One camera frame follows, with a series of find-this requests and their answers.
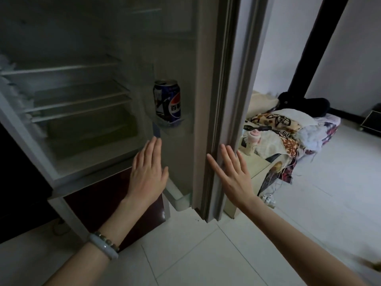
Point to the white refrigerator door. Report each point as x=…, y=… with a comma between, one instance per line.
x=205, y=86

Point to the person's left forearm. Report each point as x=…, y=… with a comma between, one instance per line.
x=101, y=238

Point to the clear crisper drawer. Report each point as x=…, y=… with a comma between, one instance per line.
x=92, y=136

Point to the person's right middle finger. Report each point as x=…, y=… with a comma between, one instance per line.
x=236, y=159

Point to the dark red freezer door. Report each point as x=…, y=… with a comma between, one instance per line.
x=98, y=199

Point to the pile of patterned cloths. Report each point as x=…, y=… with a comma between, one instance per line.
x=294, y=136

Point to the black post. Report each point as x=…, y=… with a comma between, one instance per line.
x=318, y=41

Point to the glass fridge shelf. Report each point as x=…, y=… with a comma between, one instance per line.
x=59, y=68
x=80, y=102

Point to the person's right forearm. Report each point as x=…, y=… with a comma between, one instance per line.
x=297, y=247

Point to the white refrigerator body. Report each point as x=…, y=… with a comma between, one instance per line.
x=26, y=95

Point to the person's right thumb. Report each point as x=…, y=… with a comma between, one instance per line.
x=216, y=169

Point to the black bag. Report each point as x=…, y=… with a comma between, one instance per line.
x=306, y=103

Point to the person's left hand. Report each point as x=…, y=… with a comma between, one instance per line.
x=145, y=178

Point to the person's right hand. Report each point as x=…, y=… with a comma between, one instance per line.
x=235, y=183

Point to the blue soda can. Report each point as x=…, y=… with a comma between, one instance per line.
x=167, y=101

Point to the white power strip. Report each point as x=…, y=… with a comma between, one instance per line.
x=268, y=201

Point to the pink handheld fan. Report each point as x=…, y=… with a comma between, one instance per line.
x=254, y=139

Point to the person's left thumb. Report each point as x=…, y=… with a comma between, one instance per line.
x=165, y=175

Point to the white jade bangle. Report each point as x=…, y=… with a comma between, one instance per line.
x=102, y=247

